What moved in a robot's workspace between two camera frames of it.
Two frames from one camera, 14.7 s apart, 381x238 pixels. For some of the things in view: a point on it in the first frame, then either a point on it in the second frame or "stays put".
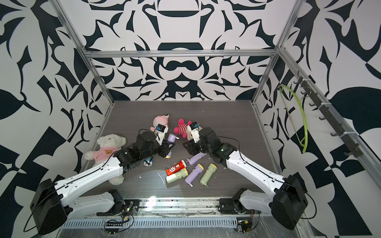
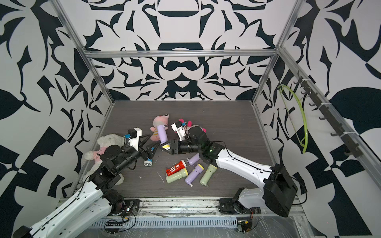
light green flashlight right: [205, 179] stays put
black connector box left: [114, 224] stays put
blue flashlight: [146, 164] stays put
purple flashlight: [171, 138] to [162, 135]
